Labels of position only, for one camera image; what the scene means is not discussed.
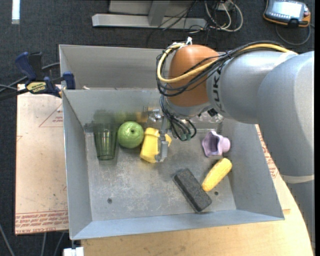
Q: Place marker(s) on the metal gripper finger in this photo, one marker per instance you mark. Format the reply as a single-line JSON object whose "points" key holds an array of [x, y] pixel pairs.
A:
{"points": [[164, 148]]}

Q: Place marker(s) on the yellow plastic toy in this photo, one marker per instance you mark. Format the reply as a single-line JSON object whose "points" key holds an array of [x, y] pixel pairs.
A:
{"points": [[149, 147]]}

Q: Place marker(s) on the green apple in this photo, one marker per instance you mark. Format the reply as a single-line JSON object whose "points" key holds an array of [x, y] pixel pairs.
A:
{"points": [[130, 135]]}

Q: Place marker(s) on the grey metal bin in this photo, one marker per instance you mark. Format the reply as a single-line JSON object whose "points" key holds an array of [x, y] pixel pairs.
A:
{"points": [[140, 190]]}

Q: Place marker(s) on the dark green flat block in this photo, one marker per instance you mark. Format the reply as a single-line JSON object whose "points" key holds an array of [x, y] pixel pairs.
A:
{"points": [[192, 190]]}

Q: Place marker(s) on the purple flower-shaped cup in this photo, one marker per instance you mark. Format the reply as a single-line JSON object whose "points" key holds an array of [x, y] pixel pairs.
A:
{"points": [[215, 143]]}

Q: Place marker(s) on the yellow corn cob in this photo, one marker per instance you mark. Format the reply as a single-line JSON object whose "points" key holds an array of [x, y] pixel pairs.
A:
{"points": [[216, 174]]}

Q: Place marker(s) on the clear green plastic cup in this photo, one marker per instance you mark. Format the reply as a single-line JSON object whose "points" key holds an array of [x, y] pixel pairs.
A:
{"points": [[105, 142]]}

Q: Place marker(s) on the brown cardboard board red print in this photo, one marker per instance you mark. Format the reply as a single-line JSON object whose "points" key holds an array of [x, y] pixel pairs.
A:
{"points": [[40, 160]]}

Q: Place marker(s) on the black cylinder on white bracket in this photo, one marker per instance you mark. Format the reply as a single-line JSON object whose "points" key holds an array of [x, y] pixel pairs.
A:
{"points": [[212, 112]]}

